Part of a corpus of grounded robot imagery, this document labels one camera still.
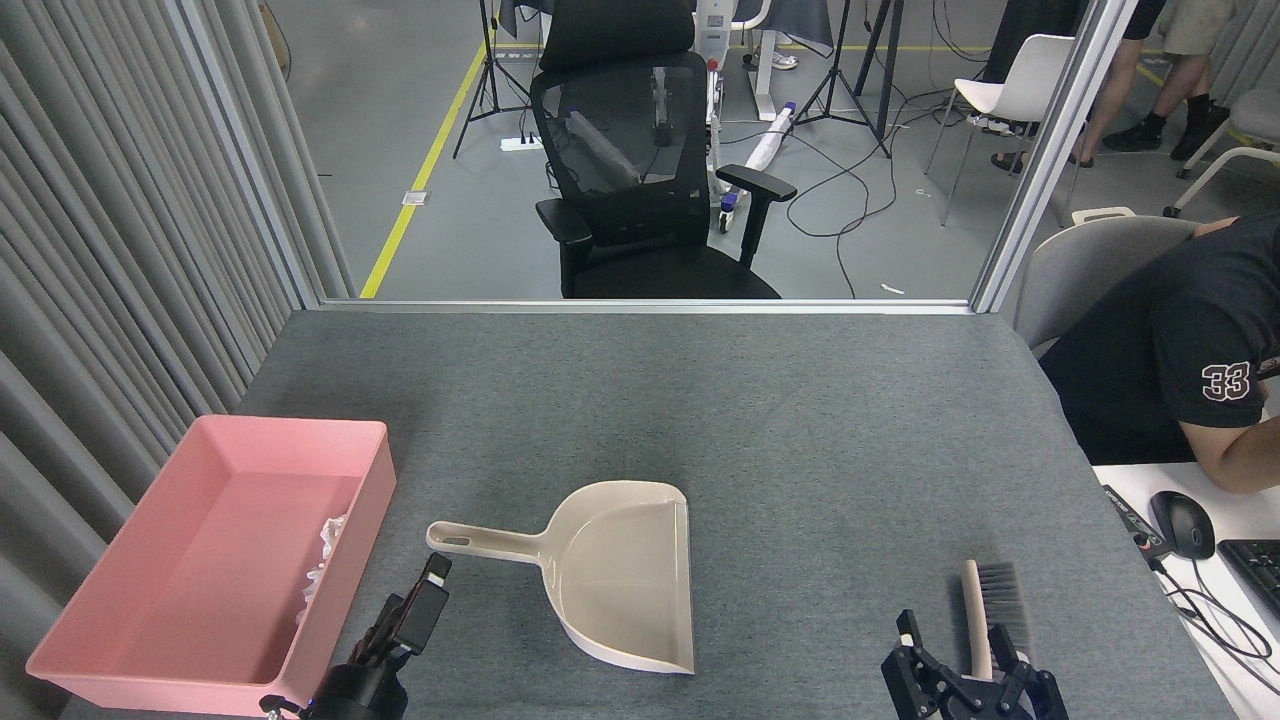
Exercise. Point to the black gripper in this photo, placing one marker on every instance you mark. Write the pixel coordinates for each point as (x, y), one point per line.
(975, 702)
(360, 695)

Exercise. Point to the grey pleated curtain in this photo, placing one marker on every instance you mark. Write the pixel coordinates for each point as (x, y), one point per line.
(80, 250)

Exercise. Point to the seated person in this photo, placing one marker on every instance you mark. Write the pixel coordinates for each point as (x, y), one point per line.
(1130, 370)

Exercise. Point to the black fabric backdrop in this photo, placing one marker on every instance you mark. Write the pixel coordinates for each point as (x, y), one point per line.
(1030, 20)

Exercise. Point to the beige brush with black bristles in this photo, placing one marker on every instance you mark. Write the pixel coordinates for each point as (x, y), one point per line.
(1000, 600)

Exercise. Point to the white stand on wheels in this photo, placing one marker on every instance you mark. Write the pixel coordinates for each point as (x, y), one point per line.
(768, 70)

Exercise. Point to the small black control box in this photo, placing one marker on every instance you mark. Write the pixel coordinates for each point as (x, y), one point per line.
(1135, 520)

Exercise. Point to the standing person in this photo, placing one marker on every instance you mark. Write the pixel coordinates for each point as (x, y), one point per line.
(1180, 60)

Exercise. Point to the white plastic chair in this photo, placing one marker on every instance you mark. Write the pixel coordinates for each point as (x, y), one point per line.
(1030, 70)

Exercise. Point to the black mesh office chair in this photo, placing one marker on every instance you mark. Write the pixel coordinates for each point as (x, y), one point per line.
(640, 270)

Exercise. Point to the cream plastic panel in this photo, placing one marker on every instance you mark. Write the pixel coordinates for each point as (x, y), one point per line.
(1100, 213)

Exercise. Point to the black computer mouse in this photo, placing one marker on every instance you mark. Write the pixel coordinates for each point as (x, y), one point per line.
(1182, 525)

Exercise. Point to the dark grey hanging cloth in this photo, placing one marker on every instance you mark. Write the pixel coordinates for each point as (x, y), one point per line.
(800, 20)

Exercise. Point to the white paper ball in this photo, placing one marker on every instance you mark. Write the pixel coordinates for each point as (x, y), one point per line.
(334, 535)
(315, 590)

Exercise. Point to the person's forearm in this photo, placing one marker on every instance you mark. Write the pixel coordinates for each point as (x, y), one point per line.
(1235, 460)

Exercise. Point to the grey shell chair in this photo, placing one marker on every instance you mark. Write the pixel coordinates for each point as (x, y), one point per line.
(1075, 270)

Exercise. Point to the black tripod stand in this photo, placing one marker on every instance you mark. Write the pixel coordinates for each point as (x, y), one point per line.
(489, 50)
(884, 100)

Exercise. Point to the pink plastic bin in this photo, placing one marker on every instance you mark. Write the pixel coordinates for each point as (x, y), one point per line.
(200, 560)

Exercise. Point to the grey chair with white legs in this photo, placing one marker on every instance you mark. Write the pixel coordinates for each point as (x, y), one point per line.
(1260, 110)

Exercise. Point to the white power strip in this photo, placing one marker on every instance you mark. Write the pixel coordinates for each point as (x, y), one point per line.
(520, 144)

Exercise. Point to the beige plastic dustpan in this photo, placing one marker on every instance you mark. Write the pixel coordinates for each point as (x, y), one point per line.
(620, 580)

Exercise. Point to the black keyboard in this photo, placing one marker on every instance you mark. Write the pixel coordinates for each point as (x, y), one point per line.
(1255, 570)

